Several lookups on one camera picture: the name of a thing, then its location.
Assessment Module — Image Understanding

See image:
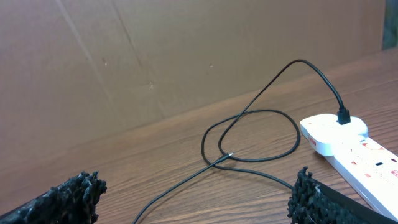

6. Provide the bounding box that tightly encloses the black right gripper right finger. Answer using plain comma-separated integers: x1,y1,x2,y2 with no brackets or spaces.
287,166,397,224

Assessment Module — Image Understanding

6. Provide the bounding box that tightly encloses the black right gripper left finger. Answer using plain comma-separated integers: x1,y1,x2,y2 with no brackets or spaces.
1,171,107,224

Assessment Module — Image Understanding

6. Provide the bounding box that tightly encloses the black USB charging cable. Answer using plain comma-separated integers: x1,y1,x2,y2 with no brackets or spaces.
132,58,351,224

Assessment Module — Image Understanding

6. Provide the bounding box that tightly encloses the white charger plug adapter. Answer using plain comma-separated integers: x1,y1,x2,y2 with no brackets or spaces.
300,114,368,157

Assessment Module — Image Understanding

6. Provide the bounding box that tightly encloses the white power strip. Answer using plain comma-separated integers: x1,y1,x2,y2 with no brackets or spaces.
326,138,397,221

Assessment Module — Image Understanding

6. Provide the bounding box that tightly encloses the brown cardboard backdrop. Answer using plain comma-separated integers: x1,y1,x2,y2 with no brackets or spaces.
1,0,386,177

